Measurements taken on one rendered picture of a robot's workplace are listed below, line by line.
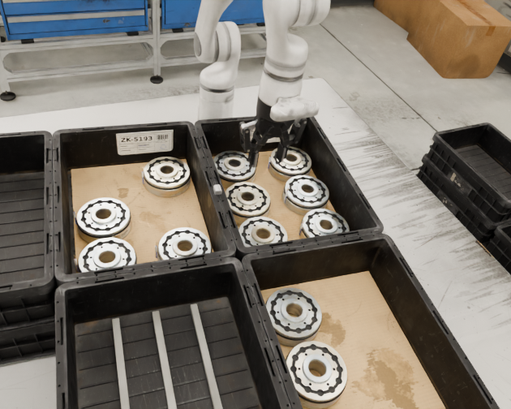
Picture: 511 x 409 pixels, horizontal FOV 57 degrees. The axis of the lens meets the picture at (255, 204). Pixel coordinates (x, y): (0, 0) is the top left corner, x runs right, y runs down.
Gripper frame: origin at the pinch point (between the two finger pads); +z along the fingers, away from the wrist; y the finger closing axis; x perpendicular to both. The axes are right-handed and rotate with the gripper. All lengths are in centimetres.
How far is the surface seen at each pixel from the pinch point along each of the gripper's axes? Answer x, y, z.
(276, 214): 3.7, -2.9, 14.2
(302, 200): 3.9, -8.6, 11.4
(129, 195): -11.3, 26.0, 14.1
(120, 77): -196, -9, 96
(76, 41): -186, 14, 66
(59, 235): 3.8, 41.2, 5.6
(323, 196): 4.2, -13.9, 11.4
